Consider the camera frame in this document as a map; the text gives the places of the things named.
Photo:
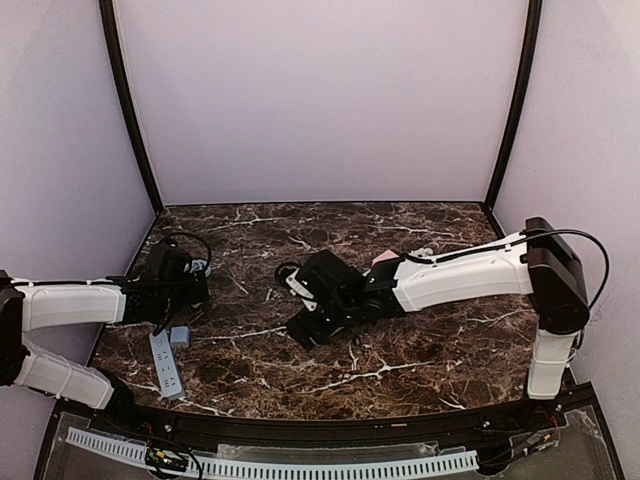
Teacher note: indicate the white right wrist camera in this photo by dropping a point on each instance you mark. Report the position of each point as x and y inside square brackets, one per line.
[299, 290]

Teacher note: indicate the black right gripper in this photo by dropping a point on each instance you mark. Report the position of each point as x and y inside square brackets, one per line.
[304, 327]

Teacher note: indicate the pink cube socket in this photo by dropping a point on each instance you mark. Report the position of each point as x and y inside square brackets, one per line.
[385, 256]

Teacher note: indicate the white slotted cable duct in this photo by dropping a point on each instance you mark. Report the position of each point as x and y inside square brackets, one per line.
[245, 462]

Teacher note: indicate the small circuit board left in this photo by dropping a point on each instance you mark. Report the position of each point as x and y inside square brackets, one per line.
[165, 460]

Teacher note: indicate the black front rail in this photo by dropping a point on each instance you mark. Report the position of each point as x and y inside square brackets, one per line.
[491, 425]

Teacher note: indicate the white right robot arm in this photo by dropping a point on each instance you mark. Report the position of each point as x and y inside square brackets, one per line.
[535, 262]

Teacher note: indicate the blue plug adapter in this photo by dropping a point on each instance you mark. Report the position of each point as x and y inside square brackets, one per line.
[180, 337]

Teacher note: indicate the black frame post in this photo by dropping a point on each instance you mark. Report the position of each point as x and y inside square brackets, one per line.
[521, 83]
[128, 110]

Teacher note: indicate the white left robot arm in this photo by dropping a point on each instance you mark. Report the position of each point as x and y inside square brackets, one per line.
[28, 305]

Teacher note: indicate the left black frame post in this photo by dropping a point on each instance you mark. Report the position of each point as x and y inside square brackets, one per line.
[128, 110]

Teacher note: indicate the right black frame post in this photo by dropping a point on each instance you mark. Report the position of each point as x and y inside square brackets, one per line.
[521, 83]

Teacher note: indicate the blue power strip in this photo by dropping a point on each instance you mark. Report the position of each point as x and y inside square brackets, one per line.
[170, 382]

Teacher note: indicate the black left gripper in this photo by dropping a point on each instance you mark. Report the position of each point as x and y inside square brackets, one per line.
[198, 288]

